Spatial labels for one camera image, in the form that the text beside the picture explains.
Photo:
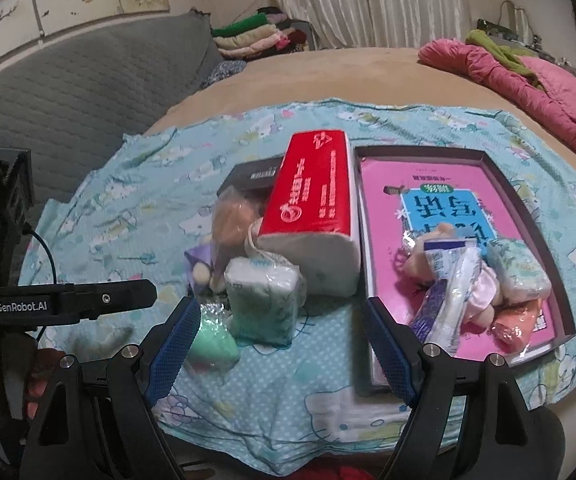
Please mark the mirror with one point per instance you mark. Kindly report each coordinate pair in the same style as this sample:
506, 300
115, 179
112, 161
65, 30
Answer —
515, 20

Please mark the person's left hand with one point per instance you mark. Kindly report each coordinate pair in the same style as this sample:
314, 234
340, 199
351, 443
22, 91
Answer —
43, 365

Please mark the dark floral cloth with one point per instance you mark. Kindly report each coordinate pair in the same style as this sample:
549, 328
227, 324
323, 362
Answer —
223, 74

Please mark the pink quilt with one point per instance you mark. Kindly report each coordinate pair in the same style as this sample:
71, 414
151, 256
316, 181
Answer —
558, 95

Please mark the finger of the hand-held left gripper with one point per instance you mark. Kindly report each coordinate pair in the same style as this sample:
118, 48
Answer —
118, 297

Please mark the stack of folded clothes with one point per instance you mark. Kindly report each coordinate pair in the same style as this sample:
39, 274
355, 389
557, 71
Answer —
253, 35

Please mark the red cloth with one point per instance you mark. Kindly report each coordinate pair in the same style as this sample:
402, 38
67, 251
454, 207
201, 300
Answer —
343, 472

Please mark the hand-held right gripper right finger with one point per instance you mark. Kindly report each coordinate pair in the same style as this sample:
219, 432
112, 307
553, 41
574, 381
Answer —
390, 350

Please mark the tan plush toy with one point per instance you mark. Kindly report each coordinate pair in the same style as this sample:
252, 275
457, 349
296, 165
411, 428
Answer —
233, 225

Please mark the green soft ball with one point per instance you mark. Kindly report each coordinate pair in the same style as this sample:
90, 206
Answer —
210, 347

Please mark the dark cardboard box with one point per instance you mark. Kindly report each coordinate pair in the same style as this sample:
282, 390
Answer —
518, 185

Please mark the black box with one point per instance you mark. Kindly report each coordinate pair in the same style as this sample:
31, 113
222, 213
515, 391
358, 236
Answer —
250, 172

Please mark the pink book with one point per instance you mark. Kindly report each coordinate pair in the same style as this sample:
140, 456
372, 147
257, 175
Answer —
383, 210

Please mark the purple patterned packet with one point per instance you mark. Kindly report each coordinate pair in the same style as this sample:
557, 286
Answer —
430, 310

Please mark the red tissue pack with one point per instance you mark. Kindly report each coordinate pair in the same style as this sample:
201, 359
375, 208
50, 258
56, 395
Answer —
313, 185

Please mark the green garment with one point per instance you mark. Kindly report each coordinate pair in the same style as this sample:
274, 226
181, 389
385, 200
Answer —
498, 52

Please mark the grey quilted headboard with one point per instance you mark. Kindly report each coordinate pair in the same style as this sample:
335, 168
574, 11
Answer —
68, 110

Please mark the tan bed blanket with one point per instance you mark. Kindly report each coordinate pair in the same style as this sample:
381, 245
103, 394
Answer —
343, 75

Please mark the light blue cartoon printed cloth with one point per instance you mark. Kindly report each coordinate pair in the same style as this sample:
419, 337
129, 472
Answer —
143, 210

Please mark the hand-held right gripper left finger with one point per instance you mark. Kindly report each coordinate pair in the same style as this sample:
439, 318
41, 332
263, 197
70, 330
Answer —
175, 350

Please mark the purple plush bear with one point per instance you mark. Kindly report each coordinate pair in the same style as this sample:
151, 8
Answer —
200, 267

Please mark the white blue packet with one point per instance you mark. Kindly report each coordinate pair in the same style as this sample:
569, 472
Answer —
455, 285

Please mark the white curtain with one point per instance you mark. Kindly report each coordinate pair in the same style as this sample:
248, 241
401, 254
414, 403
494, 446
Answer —
368, 0

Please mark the salmon pink packet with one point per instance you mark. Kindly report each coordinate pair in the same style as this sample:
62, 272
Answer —
515, 327

